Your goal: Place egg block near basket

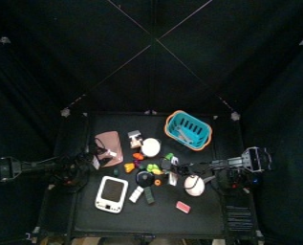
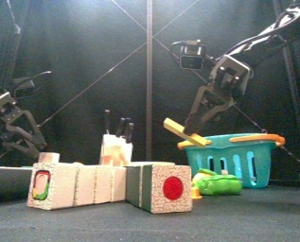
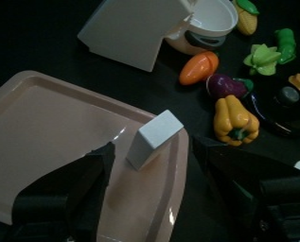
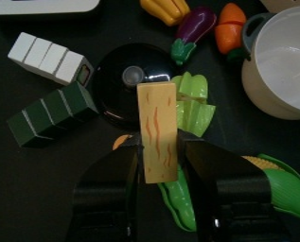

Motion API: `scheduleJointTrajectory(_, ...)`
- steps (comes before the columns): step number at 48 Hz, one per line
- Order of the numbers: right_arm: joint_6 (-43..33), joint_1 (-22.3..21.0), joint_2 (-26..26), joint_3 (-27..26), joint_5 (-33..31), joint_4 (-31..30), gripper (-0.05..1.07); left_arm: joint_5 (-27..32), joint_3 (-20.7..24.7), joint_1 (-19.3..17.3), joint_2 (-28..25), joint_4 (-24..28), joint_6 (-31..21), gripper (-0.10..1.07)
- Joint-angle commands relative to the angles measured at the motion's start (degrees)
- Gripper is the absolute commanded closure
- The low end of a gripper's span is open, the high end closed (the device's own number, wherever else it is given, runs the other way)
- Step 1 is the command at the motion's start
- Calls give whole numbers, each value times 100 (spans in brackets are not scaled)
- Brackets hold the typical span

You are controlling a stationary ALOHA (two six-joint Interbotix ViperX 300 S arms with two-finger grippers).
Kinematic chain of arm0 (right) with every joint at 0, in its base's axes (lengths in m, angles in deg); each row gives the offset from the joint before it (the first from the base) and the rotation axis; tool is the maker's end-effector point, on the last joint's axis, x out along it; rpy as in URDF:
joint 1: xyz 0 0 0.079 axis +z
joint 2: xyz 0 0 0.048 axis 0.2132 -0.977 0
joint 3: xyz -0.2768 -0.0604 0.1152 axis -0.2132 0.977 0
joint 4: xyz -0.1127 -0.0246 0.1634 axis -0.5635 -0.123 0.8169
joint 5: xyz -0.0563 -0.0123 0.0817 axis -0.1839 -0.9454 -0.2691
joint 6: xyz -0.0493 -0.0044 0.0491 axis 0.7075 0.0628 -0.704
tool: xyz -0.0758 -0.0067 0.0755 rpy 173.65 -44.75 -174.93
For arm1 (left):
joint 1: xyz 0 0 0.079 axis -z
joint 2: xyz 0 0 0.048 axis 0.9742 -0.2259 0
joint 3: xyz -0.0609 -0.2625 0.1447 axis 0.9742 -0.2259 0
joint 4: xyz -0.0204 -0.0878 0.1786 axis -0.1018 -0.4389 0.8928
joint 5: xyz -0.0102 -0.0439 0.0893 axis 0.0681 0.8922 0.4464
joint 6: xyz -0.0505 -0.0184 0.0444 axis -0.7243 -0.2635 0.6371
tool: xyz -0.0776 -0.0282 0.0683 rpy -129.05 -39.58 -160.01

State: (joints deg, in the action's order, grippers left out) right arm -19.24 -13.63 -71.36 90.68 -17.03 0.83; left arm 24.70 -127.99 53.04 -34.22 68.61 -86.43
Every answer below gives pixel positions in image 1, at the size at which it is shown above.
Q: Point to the white round bowl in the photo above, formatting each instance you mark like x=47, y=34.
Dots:
x=150, y=147

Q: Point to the small grey and wood toy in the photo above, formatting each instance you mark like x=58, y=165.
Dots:
x=135, y=138

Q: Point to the dark green rectangular block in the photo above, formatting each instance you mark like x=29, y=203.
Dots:
x=149, y=195

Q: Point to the yellow green toy food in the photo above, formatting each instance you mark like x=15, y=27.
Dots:
x=154, y=168

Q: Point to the white rectangular block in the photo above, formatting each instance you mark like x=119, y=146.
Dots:
x=137, y=194

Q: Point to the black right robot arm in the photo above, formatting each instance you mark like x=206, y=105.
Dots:
x=239, y=163

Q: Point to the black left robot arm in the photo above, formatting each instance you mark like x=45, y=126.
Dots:
x=30, y=166

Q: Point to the white egg block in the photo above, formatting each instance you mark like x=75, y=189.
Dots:
x=194, y=185

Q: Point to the pink rectangular block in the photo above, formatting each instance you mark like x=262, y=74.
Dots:
x=183, y=207

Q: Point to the teal basket with orange rim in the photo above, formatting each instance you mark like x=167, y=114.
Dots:
x=189, y=130

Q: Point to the small dark green toy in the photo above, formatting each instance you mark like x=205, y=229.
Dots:
x=115, y=172

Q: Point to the yellow orange toy pepper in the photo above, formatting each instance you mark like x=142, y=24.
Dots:
x=129, y=167

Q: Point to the orange toy food piece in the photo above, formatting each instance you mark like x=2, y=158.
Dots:
x=138, y=156

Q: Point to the white printed label sticker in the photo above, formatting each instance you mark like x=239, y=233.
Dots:
x=238, y=217

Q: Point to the small purple toy piece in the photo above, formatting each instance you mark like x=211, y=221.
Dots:
x=137, y=163

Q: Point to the black round toy pan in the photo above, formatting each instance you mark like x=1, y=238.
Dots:
x=145, y=178

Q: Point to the green toy food piece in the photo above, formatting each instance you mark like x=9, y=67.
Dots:
x=169, y=156

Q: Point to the silver white flat piece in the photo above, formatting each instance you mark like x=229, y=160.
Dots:
x=173, y=178

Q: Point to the pink cutting board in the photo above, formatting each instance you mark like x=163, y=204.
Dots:
x=110, y=147

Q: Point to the white scale with dark screen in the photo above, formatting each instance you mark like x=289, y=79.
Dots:
x=111, y=194

